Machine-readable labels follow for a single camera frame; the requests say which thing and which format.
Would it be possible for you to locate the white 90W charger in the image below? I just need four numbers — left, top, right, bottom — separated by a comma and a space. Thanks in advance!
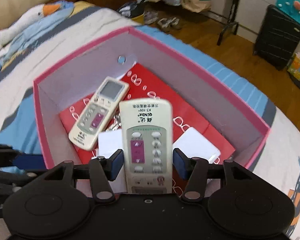
173, 127, 221, 164

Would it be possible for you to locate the white Qunda remote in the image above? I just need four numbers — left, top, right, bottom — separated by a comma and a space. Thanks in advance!
68, 76, 129, 151
119, 98, 173, 194

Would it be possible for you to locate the pink cardboard box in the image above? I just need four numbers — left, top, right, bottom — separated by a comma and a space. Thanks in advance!
33, 27, 270, 168

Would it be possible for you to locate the small white charger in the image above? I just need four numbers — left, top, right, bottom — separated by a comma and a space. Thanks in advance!
93, 129, 123, 158

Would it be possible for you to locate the silver key bunch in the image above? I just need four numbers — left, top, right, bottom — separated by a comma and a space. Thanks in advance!
105, 113, 121, 132

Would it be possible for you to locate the striped bed sheet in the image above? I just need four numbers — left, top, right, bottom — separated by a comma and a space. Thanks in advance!
0, 7, 300, 239

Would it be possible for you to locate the red printed paper bag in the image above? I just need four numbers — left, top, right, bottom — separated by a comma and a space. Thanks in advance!
58, 62, 236, 170

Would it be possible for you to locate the goose plush toy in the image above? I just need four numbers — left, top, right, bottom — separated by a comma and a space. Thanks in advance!
0, 0, 74, 51

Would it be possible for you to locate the black suitcase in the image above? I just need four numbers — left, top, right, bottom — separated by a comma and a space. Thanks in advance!
254, 5, 300, 70

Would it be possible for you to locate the black clothes rack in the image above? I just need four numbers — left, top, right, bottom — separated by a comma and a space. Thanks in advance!
144, 0, 243, 46

